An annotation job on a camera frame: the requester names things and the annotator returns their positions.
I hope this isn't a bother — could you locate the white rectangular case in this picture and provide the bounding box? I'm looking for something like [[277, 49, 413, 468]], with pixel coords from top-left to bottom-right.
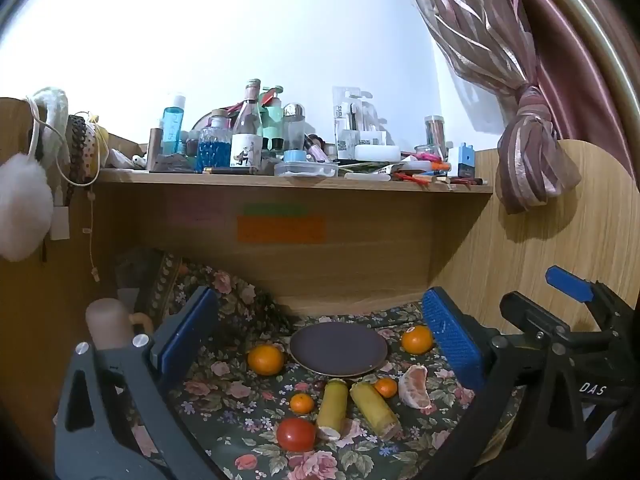
[[354, 144, 402, 163]]

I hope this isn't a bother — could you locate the wooden desk shelf unit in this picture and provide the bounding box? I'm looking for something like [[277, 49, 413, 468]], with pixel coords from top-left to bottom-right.
[[0, 96, 638, 480]]

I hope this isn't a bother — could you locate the clear jar of sticks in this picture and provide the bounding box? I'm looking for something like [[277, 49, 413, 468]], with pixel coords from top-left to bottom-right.
[[424, 115, 447, 159]]

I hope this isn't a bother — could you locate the green floral tablecloth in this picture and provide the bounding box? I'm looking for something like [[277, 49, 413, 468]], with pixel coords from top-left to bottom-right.
[[115, 247, 526, 480]]

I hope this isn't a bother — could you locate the clear plastic lidded box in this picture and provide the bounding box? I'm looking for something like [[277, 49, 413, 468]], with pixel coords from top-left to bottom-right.
[[273, 159, 339, 179]]

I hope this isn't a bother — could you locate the green pump bottle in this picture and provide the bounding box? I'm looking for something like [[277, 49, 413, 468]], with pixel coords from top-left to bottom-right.
[[262, 85, 286, 152]]

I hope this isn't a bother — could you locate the clear bottle with silver cap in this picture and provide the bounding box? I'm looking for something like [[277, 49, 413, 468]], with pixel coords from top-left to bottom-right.
[[282, 102, 307, 152]]

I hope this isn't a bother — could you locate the large orange with sticker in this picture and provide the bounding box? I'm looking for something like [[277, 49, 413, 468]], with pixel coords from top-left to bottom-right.
[[401, 324, 434, 355]]

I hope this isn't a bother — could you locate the thin beige cord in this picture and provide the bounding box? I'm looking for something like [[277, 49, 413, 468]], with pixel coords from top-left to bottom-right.
[[82, 180, 101, 282]]

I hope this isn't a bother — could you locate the glass bottle with white label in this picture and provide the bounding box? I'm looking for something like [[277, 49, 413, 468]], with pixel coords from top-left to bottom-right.
[[230, 78, 265, 172]]

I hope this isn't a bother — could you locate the brown lace headband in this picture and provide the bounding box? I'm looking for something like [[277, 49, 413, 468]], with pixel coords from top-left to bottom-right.
[[65, 114, 102, 187]]

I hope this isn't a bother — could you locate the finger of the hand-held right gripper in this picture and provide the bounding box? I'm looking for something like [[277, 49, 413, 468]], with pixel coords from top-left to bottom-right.
[[546, 266, 621, 312], [500, 291, 577, 354]]

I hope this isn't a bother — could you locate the green sticky note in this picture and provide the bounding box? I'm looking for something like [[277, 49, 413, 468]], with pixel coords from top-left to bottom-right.
[[243, 202, 309, 217]]

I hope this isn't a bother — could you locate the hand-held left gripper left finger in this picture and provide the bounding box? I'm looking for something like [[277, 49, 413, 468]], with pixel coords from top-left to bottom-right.
[[54, 286, 222, 480]]

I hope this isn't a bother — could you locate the red tomato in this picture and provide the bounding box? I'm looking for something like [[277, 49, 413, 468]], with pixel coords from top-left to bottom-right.
[[276, 417, 318, 453]]

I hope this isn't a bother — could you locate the corked glass bottle blue liquid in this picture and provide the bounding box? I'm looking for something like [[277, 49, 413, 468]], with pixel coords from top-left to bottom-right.
[[195, 108, 233, 174]]

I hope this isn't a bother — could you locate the cream mug with handle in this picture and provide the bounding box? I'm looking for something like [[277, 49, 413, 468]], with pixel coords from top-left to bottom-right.
[[84, 298, 154, 352]]

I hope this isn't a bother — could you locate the white wall plug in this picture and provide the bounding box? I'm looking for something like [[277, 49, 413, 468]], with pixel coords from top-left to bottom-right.
[[49, 204, 71, 241]]

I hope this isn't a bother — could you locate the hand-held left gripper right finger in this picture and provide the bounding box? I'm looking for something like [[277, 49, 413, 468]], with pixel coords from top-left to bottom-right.
[[421, 286, 587, 480]]

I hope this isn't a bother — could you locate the brown cosmetic tube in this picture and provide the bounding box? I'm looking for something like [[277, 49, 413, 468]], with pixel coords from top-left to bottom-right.
[[147, 128, 162, 171]]

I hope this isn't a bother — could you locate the white fluffy pompom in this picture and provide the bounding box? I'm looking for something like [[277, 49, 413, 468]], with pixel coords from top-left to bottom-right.
[[0, 151, 54, 262]]

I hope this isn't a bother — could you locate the tall clear blue liquid bottle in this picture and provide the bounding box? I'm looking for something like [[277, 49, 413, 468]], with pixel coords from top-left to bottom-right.
[[161, 93, 187, 157]]

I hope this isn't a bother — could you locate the pink striped curtain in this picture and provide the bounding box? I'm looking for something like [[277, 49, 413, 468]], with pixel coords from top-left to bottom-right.
[[395, 0, 632, 216]]

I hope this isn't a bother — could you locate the cut banana half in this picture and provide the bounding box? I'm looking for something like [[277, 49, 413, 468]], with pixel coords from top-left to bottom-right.
[[349, 381, 402, 442], [316, 378, 350, 441]]

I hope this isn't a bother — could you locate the dark brown round plate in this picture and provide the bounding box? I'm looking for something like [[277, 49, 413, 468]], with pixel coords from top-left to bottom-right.
[[289, 322, 389, 379]]

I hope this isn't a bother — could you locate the white printed carton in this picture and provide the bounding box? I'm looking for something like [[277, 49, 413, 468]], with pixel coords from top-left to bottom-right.
[[335, 129, 389, 161]]

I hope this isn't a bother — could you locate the peeled orange piece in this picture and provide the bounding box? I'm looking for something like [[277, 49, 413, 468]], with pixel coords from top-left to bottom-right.
[[398, 364, 432, 411]]

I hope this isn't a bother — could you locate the clear toothbrush package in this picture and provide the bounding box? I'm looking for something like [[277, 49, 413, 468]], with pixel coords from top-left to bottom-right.
[[332, 85, 377, 134]]

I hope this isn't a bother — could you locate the white fluffy headband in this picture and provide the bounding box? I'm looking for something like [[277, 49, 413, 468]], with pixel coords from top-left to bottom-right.
[[27, 87, 72, 171]]

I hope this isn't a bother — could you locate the orange sticky note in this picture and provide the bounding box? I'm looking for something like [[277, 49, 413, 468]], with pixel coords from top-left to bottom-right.
[[236, 215, 326, 244]]

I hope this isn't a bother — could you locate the small blue and white box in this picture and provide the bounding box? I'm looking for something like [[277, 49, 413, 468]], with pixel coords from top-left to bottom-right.
[[448, 143, 475, 179]]

